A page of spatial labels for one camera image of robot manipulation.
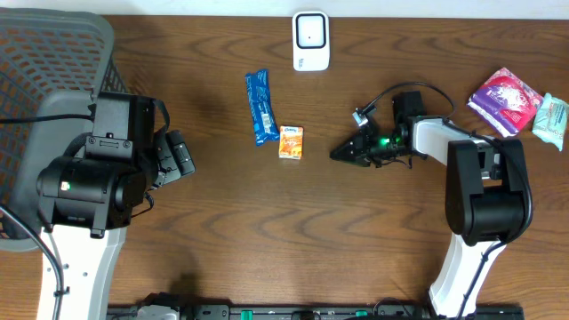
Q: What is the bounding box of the blue Oreo cookie pack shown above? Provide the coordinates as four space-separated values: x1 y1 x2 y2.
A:
244 68 280 147

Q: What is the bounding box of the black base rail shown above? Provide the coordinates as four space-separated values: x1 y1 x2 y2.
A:
105 303 526 320

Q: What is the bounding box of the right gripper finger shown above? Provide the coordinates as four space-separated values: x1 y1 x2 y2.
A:
330 152 371 167
333 133 365 155

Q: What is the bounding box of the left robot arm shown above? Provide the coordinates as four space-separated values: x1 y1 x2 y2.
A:
36 131 195 319

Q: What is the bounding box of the small orange box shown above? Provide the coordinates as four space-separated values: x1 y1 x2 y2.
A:
278 126 304 160

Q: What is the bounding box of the pink purple liners pack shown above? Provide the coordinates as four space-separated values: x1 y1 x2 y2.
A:
467 68 543 138

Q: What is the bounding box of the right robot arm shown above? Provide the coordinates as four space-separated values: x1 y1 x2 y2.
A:
330 91 533 319

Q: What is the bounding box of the grey plastic mesh basket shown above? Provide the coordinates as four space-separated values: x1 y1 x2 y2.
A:
0 7 130 253

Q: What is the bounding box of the green tissue wipes pack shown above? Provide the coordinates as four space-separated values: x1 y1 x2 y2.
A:
532 93 568 151

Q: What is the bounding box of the white barcode scanner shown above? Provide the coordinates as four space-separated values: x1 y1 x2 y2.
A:
292 11 331 72

